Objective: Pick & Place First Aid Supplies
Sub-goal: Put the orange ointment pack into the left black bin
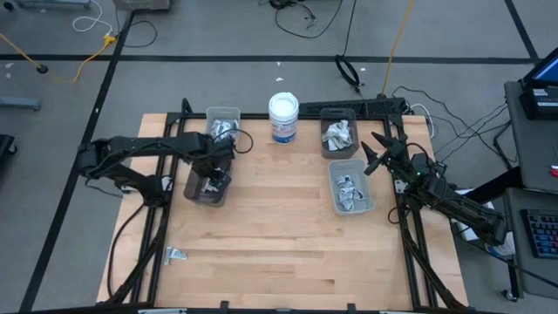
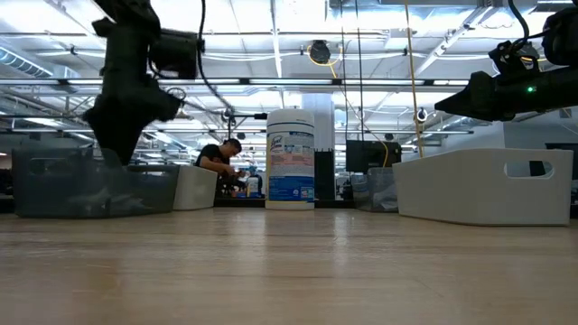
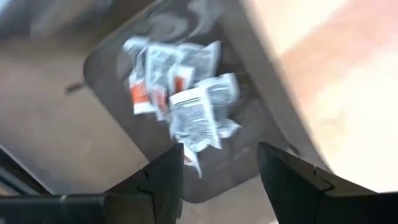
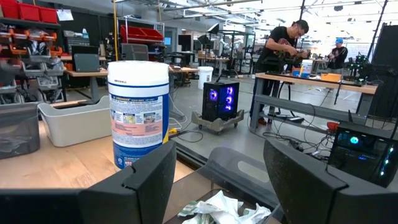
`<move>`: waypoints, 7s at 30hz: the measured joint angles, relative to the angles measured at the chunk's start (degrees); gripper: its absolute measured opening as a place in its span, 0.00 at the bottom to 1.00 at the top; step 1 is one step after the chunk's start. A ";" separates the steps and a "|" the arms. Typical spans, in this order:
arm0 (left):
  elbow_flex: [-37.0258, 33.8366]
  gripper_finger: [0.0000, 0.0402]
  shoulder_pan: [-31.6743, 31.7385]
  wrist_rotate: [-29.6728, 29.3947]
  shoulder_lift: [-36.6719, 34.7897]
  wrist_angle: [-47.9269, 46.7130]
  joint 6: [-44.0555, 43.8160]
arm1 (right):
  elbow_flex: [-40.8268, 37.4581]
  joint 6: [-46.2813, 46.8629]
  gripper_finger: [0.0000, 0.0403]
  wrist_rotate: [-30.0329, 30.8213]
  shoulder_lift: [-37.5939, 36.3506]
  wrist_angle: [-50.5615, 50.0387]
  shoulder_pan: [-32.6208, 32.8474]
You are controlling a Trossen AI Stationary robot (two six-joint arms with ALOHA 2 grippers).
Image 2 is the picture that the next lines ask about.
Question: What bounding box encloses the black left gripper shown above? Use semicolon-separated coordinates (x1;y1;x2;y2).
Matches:
83;74;184;167

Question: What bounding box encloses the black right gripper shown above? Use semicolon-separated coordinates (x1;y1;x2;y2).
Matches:
433;66;578;123

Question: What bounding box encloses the white plastic bin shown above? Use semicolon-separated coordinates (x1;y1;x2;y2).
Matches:
172;164;219;212
391;147;574;228

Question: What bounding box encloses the person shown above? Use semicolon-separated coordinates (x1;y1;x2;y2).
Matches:
193;137;247;181

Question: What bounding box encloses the grey translucent plastic bin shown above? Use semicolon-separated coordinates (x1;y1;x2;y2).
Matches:
12;147;181;219
350;166;400;213

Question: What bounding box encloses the ceiling light strip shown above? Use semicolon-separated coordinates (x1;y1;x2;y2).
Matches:
180;78;243;86
247;78;335;86

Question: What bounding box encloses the black pole stand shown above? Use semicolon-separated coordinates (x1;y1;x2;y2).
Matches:
227;111;268;181

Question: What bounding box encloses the black monitor on stand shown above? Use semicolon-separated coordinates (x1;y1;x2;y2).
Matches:
345;139;403;173

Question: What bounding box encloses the Lysol wipes canister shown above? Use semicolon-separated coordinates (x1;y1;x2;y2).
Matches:
265;107;316;211

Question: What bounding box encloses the black tall tower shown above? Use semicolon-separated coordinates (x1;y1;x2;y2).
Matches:
314;149;336;200

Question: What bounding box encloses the silver ventilation duct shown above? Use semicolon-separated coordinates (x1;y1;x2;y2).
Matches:
424;107;480;133

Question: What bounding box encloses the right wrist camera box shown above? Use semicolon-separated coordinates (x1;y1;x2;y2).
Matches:
487;39;542;77

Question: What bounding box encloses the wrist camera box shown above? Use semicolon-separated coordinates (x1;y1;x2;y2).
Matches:
487;39;542;77
148;28;203;81

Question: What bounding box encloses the yellow hanging cable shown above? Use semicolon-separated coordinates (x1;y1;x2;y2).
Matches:
404;0;425;159

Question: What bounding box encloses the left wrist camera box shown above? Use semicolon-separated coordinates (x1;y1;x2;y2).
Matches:
148;28;203;81

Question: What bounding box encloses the black left camera cable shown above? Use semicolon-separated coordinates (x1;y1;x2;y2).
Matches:
196;0;237;115

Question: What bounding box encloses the black hanging cable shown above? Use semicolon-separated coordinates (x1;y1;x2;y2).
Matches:
339;0;348;153
355;0;365;142

